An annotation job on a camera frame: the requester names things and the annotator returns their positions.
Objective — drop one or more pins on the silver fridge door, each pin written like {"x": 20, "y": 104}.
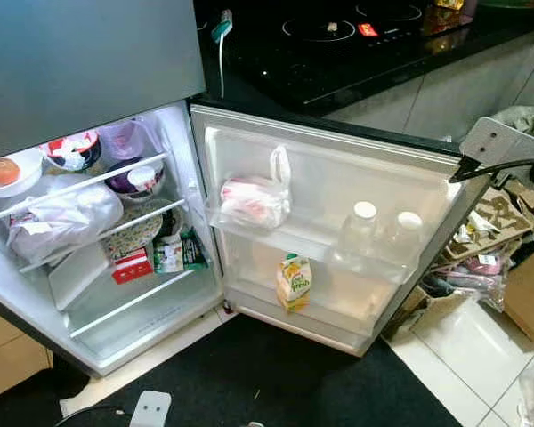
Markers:
{"x": 338, "y": 169}

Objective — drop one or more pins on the silver two-door fridge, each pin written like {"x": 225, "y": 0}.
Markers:
{"x": 89, "y": 53}

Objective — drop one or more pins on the brown cardboard insert tray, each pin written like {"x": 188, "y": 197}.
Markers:
{"x": 494, "y": 213}

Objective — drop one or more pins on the plain brown cardboard box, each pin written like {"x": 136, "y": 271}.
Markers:
{"x": 529, "y": 298}

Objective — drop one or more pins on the grey-green plastic bag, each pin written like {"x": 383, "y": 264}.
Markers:
{"x": 529, "y": 116}

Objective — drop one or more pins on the large brown cardboard box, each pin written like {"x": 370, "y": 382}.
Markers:
{"x": 408, "y": 311}

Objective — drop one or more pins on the yellow red snack packet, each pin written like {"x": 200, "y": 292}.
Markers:
{"x": 449, "y": 4}

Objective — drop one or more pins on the black glass induction hob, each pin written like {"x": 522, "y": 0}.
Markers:
{"x": 383, "y": 40}

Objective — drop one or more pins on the black stone countertop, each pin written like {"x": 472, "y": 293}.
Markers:
{"x": 338, "y": 71}

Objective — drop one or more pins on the red hob sticker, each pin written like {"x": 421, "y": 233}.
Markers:
{"x": 367, "y": 29}

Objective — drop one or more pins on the yellow green juice carton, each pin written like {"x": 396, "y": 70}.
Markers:
{"x": 294, "y": 285}

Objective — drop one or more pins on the small beige hob sticker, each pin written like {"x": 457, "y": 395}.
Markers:
{"x": 332, "y": 27}

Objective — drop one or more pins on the pink white plastic bag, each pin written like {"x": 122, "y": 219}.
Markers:
{"x": 254, "y": 200}

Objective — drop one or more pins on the black floor mat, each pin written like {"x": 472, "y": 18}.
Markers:
{"x": 276, "y": 382}

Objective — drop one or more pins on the green white food packet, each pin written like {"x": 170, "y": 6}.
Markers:
{"x": 171, "y": 256}

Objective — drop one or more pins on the small white cup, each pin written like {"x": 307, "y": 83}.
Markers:
{"x": 142, "y": 178}

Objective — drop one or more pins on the patterned plate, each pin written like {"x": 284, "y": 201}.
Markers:
{"x": 133, "y": 233}

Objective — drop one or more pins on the red food packet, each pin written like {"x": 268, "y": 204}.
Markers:
{"x": 132, "y": 267}

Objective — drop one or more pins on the clear purple container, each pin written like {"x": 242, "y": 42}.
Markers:
{"x": 125, "y": 140}

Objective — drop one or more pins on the dark purple bowl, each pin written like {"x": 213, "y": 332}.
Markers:
{"x": 116, "y": 184}

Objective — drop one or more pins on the red white bowl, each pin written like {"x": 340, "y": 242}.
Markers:
{"x": 71, "y": 147}

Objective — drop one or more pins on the white plate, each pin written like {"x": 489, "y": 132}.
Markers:
{"x": 31, "y": 169}

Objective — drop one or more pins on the orange round fruit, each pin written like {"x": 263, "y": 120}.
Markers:
{"x": 2, "y": 171}

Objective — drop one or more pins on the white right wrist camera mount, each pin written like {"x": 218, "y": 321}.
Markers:
{"x": 494, "y": 142}

